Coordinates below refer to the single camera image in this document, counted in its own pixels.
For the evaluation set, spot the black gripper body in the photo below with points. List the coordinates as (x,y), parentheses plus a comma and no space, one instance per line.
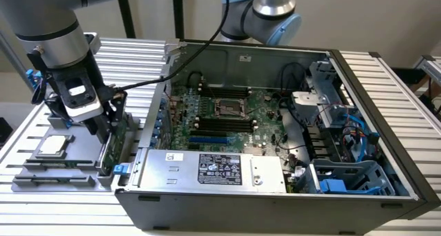
(96,73)

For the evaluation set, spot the green gpu card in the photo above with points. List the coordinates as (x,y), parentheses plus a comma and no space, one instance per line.
(115,149)

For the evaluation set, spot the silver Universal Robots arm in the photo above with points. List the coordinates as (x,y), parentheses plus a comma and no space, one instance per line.
(44,27)

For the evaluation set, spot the black expansion slot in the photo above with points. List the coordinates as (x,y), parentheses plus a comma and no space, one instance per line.
(208,134)

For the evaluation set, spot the blue expansion slot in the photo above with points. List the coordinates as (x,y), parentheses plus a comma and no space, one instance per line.
(208,140)

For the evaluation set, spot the black RAM slot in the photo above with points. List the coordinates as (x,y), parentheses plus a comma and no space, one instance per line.
(225,130)
(224,90)
(224,87)
(225,127)
(225,123)
(225,119)

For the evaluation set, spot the grey parts rack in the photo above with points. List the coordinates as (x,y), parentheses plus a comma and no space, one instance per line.
(86,156)

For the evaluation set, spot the grey plastic holder block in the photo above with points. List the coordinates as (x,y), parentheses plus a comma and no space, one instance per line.
(92,41)

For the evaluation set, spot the silver CPU chip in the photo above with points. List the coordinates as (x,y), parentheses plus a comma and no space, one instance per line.
(54,145)

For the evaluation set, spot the blue case latch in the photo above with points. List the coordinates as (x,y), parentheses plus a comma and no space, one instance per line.
(120,169)

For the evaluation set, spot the white barcode sticker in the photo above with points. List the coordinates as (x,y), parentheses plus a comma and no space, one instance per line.
(175,157)

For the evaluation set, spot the black stand pole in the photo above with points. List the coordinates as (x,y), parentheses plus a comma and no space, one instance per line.
(127,16)
(178,11)

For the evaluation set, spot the silver power supply unit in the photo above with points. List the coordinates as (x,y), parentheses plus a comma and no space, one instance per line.
(172,179)

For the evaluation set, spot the black box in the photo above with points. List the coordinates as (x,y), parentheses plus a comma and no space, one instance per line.
(4,130)

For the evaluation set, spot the CPU socket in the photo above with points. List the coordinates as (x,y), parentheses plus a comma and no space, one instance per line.
(229,108)

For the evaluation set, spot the black power supply label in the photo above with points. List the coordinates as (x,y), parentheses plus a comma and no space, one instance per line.
(220,169)

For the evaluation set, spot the silver chipset heatsink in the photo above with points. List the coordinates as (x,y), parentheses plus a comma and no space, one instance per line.
(255,150)

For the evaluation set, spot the green motherboard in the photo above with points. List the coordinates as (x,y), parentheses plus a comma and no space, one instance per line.
(268,117)

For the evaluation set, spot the black open PC case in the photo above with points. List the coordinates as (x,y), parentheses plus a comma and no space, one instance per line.
(241,212)

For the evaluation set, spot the silver metal disk bay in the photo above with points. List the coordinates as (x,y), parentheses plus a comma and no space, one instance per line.
(320,99)

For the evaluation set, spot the blue drive caddy tab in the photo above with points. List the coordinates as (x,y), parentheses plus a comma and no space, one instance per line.
(332,186)

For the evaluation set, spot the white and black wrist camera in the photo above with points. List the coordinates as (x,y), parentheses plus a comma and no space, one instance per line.
(80,101)

